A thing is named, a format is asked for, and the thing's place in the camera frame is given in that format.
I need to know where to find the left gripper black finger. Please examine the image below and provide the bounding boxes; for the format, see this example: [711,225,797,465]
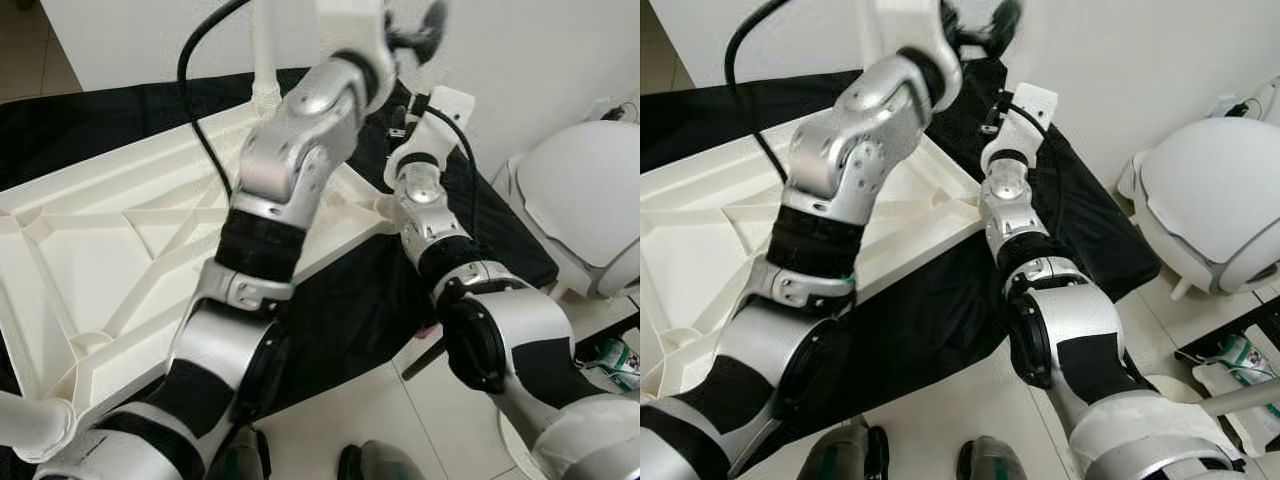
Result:
[984,0,1024,58]
[414,0,450,64]

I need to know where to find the white plastic table top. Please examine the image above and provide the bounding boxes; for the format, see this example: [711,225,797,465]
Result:
[640,100,991,401]
[0,100,403,463]

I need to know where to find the black table cloth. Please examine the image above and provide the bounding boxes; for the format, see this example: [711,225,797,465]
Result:
[640,62,1163,476]
[0,65,561,480]

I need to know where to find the white plastic chair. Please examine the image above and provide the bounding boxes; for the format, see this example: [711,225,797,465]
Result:
[495,120,641,301]
[1118,118,1280,301]

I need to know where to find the green white packet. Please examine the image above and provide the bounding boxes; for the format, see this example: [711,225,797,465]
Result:
[1220,333,1280,379]
[598,338,641,377]

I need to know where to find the grey green robot right leg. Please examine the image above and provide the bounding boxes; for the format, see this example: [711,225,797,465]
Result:
[957,436,1031,480]
[338,442,423,480]

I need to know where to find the grey green robot leg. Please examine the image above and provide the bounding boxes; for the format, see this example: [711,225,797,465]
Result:
[957,436,1031,480]
[215,430,273,480]
[338,442,423,480]
[805,420,891,480]

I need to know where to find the grey green robot left leg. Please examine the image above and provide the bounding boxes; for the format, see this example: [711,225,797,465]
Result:
[805,420,891,480]
[215,430,273,480]

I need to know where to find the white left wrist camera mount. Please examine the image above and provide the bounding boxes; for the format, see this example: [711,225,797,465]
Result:
[876,0,963,63]
[318,0,397,59]

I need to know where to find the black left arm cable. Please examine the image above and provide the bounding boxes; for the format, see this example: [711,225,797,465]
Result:
[177,0,251,198]
[724,0,801,188]

